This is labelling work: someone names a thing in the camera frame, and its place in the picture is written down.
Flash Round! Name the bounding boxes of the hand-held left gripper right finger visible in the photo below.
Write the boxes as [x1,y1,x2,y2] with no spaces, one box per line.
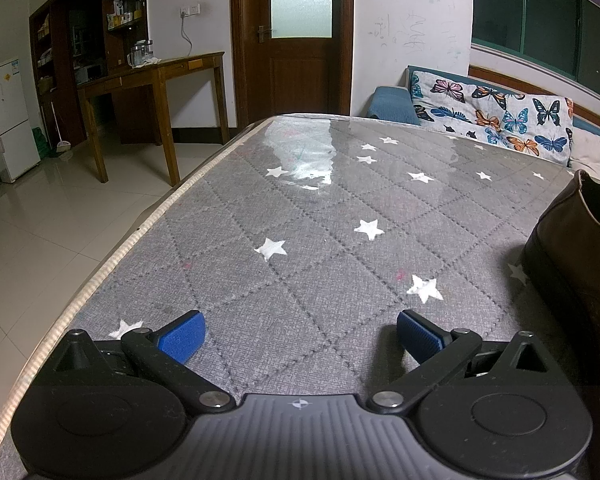
[367,310,563,413]

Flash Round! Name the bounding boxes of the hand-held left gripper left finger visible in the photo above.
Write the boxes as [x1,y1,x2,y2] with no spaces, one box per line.
[40,309,234,413]

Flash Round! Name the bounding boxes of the brown leather shoe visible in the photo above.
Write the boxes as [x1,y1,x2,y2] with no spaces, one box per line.
[521,170,600,387]

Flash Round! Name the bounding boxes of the grey star print table cover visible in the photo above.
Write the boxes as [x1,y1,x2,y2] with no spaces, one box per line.
[0,114,600,480]

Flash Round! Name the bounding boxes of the white broom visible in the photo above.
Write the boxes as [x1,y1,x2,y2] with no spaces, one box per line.
[50,102,74,154]

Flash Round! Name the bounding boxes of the blue sofa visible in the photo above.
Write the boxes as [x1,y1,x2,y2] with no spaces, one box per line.
[367,64,600,186]

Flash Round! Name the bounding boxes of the butterfly print pillow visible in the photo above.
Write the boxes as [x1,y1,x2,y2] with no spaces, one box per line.
[409,67,575,166]

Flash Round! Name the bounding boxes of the white cushion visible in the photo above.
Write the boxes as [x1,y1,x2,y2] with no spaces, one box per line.
[569,127,600,186]

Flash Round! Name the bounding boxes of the wooden side desk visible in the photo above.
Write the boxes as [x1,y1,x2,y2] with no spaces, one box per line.
[77,51,231,187]

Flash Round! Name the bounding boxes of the white refrigerator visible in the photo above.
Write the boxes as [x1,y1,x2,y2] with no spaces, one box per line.
[0,58,42,183]

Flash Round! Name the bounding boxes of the small toaster oven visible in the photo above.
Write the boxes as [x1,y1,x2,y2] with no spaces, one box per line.
[74,62,106,86]

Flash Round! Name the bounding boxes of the wooden door with frosted glass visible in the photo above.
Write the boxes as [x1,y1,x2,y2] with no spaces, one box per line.
[230,0,355,131]

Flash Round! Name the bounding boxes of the glass jar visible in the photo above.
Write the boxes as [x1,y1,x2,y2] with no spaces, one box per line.
[127,40,154,67]

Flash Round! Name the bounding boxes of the dark wooden cabinet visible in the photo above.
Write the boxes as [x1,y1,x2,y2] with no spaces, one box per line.
[29,0,148,147]

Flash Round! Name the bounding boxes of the dark window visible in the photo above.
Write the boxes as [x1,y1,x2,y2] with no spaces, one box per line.
[471,0,600,111]

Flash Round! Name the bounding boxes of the white hanging cable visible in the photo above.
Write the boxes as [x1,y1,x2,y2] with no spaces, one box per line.
[180,15,194,57]

